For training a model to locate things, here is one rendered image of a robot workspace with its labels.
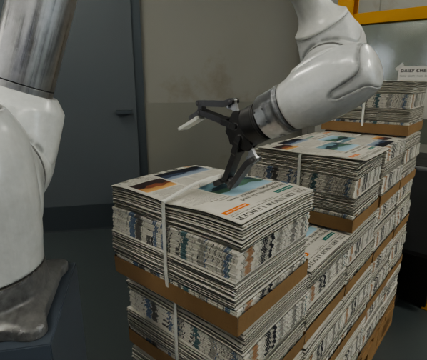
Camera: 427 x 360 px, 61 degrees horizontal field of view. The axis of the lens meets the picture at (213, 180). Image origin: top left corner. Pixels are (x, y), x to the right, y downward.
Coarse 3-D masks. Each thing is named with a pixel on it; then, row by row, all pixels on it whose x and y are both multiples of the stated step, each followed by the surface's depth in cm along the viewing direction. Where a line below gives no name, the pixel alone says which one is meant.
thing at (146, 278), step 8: (120, 264) 87; (128, 264) 85; (120, 272) 88; (128, 272) 86; (136, 272) 83; (144, 272) 81; (136, 280) 84; (144, 280) 82; (152, 280) 80; (152, 288) 81
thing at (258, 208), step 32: (224, 192) 78; (256, 192) 77; (288, 192) 78; (192, 224) 68; (224, 224) 63; (256, 224) 64; (288, 224) 76; (192, 256) 70; (224, 256) 64; (256, 256) 67; (288, 256) 79; (192, 288) 72; (224, 288) 66; (256, 288) 70
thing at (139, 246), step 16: (144, 176) 89; (160, 176) 89; (176, 176) 89; (192, 176) 90; (208, 176) 90; (128, 192) 80; (144, 192) 77; (160, 192) 77; (112, 208) 85; (128, 208) 81; (144, 208) 77; (128, 224) 82; (144, 224) 78; (128, 240) 83; (144, 240) 79; (128, 256) 84; (144, 256) 80
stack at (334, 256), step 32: (384, 224) 147; (320, 256) 98; (352, 256) 120; (384, 256) 156; (320, 288) 100; (352, 288) 124; (128, 320) 96; (160, 320) 87; (192, 320) 78; (288, 320) 84; (352, 320) 132; (192, 352) 81; (224, 352) 74; (256, 352) 75; (320, 352) 107; (352, 352) 139
